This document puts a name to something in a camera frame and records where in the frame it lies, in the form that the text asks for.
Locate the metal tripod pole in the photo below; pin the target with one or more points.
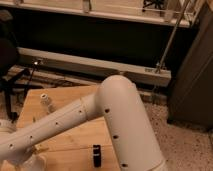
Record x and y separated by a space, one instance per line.
159 65

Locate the black office chair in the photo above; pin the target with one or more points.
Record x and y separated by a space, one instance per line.
9 56

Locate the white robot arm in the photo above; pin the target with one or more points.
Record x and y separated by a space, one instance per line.
102 127

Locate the long white baseboard beam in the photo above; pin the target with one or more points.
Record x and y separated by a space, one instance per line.
96 67

